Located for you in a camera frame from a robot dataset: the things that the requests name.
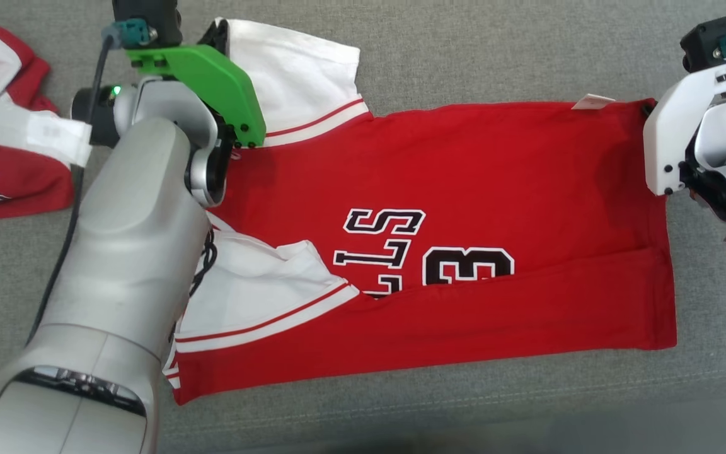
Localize white cable label tape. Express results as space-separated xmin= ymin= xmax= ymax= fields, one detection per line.
xmin=0 ymin=90 xmax=93 ymax=168

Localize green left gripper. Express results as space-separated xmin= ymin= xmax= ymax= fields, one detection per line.
xmin=125 ymin=19 xmax=267 ymax=163

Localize red white-striped Bulls shorts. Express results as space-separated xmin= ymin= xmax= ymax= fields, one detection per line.
xmin=0 ymin=17 xmax=78 ymax=219

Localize red white-sleeved Bulls shirt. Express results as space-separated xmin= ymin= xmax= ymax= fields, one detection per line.
xmin=163 ymin=18 xmax=679 ymax=405

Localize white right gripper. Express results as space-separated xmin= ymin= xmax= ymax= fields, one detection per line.
xmin=643 ymin=58 xmax=726 ymax=196

